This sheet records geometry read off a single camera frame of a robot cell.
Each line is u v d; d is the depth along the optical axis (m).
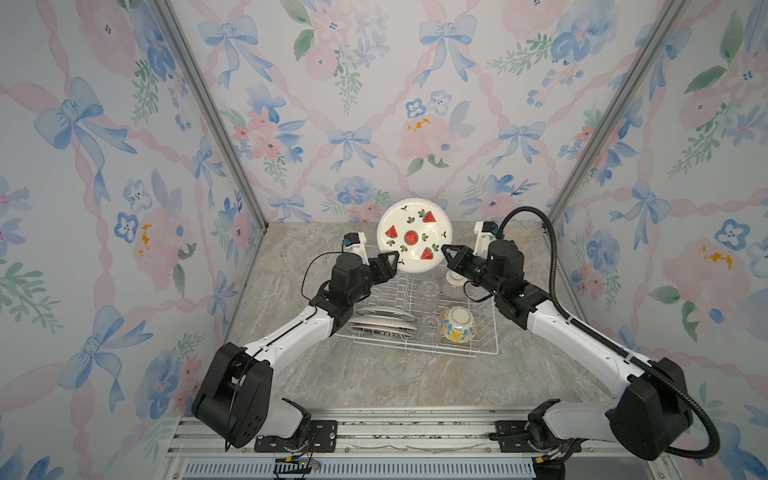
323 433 0.75
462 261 0.68
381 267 0.72
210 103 0.84
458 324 0.86
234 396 0.41
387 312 0.80
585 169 1.00
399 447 0.73
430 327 0.82
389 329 0.76
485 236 0.70
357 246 0.73
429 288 0.90
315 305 0.60
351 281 0.63
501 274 0.60
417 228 0.80
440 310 0.95
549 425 0.63
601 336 0.47
